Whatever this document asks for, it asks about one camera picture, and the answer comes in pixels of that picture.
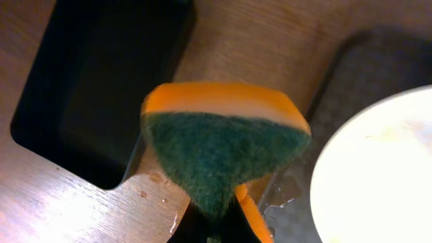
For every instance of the orange green scrub sponge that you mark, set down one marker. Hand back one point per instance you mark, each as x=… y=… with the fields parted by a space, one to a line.
x=212 y=138

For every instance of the dark brown serving tray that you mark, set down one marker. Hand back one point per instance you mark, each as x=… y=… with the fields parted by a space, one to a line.
x=369 y=66

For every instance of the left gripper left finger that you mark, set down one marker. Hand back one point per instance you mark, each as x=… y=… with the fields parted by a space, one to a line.
x=193 y=227

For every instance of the black rectangular tray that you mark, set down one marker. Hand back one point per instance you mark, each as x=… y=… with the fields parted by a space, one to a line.
x=80 y=107

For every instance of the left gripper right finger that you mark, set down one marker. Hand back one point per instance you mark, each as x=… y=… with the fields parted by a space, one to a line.
x=235 y=227

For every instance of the white plate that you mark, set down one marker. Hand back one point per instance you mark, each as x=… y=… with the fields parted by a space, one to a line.
x=372 y=180

